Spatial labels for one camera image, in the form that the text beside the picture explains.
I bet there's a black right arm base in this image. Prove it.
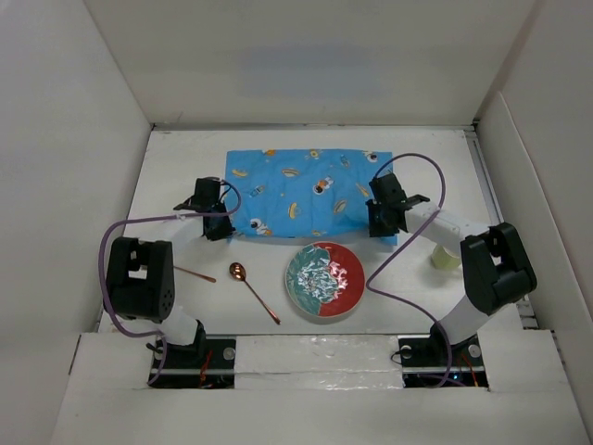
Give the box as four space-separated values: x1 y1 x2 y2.
390 331 488 388

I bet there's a copper fork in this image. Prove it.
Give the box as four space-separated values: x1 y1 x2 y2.
173 265 217 284

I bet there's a pale yellow paper cup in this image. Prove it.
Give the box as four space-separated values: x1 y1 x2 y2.
431 245 461 271

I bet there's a red and teal plate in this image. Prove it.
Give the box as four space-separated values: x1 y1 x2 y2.
284 241 365 323

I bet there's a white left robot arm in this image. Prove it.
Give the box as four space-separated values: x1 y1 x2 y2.
98 177 242 368

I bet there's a blue patterned cloth napkin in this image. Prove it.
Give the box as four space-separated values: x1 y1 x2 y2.
224 148 392 238

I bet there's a copper spoon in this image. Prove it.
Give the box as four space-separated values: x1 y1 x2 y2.
229 262 281 325

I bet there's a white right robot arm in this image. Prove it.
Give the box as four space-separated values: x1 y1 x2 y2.
367 173 537 365

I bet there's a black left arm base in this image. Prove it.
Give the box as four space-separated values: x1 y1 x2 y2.
148 337 236 389

